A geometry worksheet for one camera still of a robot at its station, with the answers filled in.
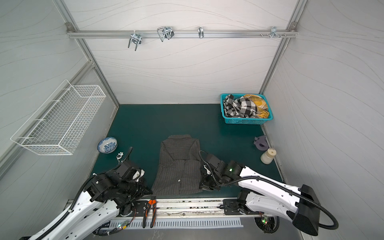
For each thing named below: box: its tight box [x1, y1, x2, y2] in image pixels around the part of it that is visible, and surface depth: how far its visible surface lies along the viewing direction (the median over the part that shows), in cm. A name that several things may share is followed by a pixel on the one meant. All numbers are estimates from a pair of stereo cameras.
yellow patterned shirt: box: [243, 94, 270, 119], surface depth 106 cm
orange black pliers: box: [142, 198, 157, 229], surface depth 74 cm
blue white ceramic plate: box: [97, 136, 118, 154], surface depth 96 cm
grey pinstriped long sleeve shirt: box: [152, 134, 203, 196], surface depth 86 cm
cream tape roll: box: [260, 148, 277, 165], surface depth 86 cm
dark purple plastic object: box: [253, 135, 270, 151], surface depth 98 cm
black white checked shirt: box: [223, 94, 258, 118], surface depth 106 cm
